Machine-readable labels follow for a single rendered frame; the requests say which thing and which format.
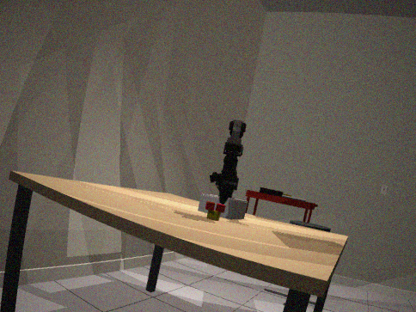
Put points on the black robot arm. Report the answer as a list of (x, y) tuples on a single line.
[(232, 149)]

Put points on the red cube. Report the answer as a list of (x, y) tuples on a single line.
[(220, 208), (210, 206)]

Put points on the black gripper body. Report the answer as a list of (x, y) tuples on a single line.
[(229, 176)]

